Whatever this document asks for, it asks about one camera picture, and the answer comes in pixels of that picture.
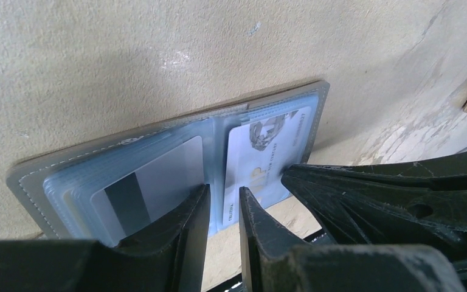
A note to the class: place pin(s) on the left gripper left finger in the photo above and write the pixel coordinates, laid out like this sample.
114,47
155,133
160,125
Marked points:
167,255

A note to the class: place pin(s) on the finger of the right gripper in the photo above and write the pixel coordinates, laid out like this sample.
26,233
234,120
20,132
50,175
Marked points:
418,202

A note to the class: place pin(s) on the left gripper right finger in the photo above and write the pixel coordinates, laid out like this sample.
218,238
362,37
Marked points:
275,259

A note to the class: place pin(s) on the white magnetic stripe card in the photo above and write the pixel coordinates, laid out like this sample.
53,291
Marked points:
147,193

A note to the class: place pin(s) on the grey card holder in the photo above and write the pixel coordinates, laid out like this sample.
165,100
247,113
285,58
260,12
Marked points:
55,188

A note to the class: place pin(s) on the silver VIP credit card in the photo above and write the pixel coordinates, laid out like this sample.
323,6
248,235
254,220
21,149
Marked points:
257,154

